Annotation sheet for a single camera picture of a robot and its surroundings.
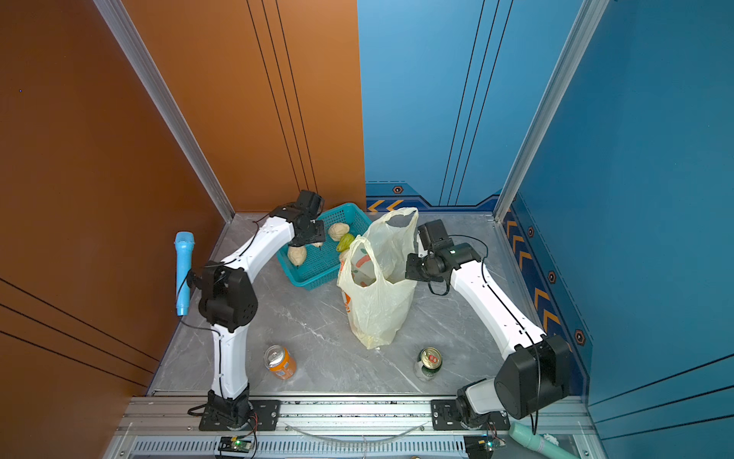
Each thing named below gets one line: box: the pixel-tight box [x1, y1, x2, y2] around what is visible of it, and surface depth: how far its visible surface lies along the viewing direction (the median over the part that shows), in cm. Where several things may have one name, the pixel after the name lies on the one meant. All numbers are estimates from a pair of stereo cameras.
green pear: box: [336, 232, 355, 253], surface depth 107 cm
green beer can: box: [416, 346, 443, 377], surface depth 74 cm
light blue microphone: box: [173, 231, 195, 317], surface depth 79 cm
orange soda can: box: [262, 344, 298, 381], surface depth 74 cm
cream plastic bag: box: [336, 207, 420, 350], surface depth 75 cm
